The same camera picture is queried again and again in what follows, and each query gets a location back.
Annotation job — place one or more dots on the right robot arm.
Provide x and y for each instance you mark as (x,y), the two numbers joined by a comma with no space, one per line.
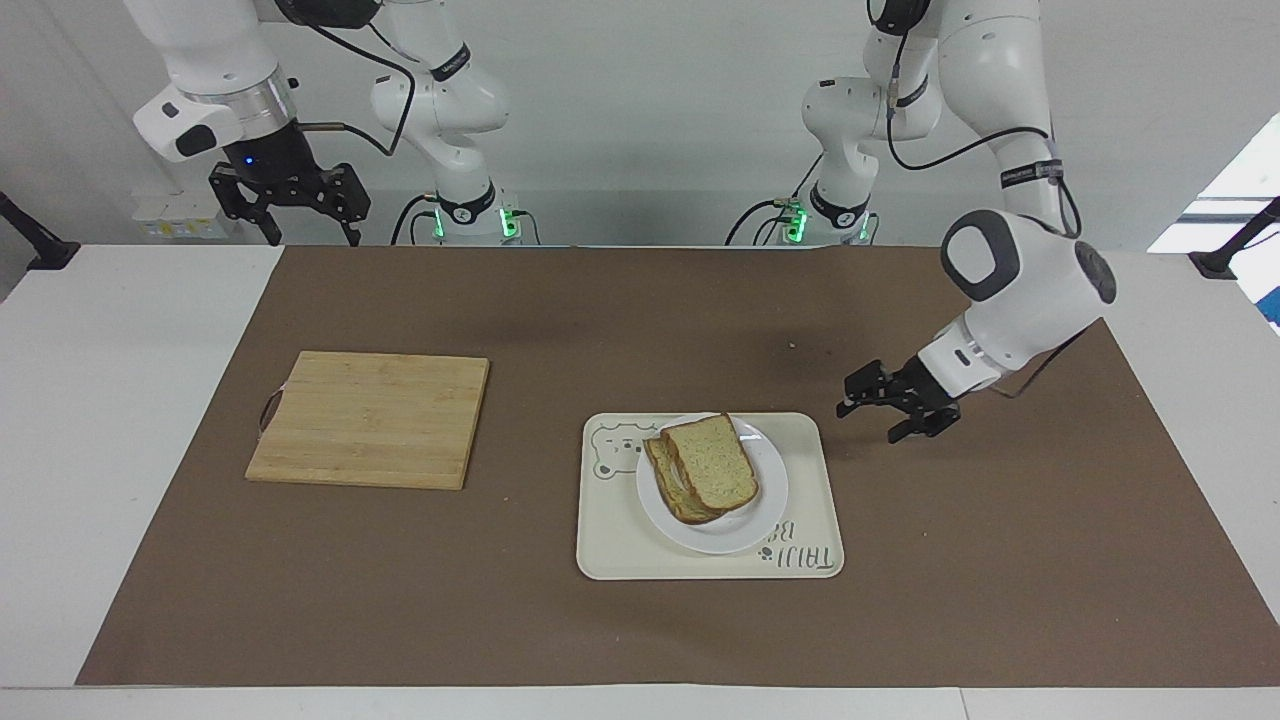
(200,40)

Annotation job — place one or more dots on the black stand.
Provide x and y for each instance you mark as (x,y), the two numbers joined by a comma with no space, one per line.
(45,250)
(1230,250)

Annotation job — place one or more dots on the brown bread slice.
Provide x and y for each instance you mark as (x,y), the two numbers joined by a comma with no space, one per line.
(715,465)
(668,490)

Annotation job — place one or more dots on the cream rectangular tray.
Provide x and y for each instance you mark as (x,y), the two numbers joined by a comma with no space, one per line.
(610,540)

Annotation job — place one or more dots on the white power strip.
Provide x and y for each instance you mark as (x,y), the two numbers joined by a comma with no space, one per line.
(175,222)

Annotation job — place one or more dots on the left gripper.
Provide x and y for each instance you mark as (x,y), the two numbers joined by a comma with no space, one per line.
(930,392)

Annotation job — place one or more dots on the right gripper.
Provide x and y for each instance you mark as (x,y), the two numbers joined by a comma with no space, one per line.
(272,160)

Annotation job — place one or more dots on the wooden cutting board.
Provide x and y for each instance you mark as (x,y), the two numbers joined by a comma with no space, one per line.
(370,420)

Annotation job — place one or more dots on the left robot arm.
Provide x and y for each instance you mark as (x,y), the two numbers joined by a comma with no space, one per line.
(1030,290)

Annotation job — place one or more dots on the white round plate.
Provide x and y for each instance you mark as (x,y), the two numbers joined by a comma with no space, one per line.
(735,530)

